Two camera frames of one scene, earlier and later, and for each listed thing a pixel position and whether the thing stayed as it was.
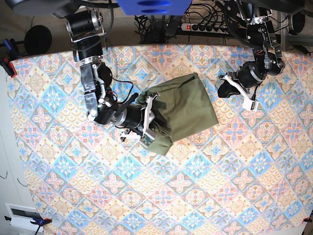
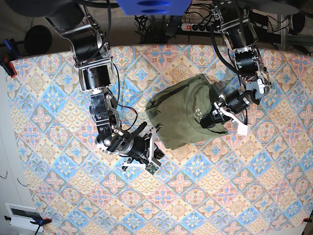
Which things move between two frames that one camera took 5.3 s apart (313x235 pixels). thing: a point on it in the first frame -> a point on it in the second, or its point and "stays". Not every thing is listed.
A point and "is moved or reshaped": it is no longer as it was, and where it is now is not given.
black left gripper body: x=145 y=128 -> x=158 y=154
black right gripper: x=226 y=89 -> x=222 y=112
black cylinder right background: x=298 y=21 stays
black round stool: x=38 y=39 stays
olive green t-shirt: x=185 y=102 is moved or reshaped
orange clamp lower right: x=306 y=219 stays
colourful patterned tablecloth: x=251 y=174 stays
